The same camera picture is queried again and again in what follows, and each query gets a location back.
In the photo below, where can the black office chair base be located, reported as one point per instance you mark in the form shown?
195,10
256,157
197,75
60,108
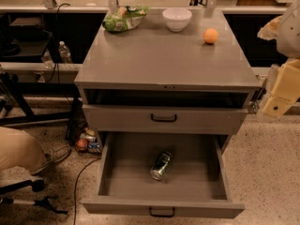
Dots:
28,192

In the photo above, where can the black drawer handle middle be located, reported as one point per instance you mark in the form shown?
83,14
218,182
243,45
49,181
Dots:
162,212

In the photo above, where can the green soda can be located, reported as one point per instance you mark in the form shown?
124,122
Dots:
159,167

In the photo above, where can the white bowl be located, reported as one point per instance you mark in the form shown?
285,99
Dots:
176,18

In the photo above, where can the orange fruit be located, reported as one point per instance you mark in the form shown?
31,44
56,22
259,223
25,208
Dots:
210,36

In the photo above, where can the black drawer handle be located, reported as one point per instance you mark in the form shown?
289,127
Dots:
163,119
162,212

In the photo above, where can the black drawer handle top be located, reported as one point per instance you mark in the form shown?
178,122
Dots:
163,119

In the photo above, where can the grey drawer cabinet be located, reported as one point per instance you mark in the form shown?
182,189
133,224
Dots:
151,66

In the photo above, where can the red apple on floor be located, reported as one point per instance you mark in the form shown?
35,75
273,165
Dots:
81,144

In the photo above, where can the person's leg in khaki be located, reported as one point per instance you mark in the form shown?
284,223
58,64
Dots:
20,149

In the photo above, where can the grey sneaker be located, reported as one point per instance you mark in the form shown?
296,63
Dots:
52,156

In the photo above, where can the closed grey top drawer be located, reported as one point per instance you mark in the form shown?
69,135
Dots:
189,120

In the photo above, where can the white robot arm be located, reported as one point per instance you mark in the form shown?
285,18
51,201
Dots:
288,43

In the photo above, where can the green chip bag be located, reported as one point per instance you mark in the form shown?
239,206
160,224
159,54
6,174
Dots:
124,19

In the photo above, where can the clear water bottle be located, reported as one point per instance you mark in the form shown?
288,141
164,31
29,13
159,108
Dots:
64,53
47,60

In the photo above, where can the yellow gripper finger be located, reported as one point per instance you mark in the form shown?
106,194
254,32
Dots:
285,91
270,30

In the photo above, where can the open grey middle drawer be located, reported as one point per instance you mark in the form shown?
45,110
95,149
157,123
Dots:
194,183

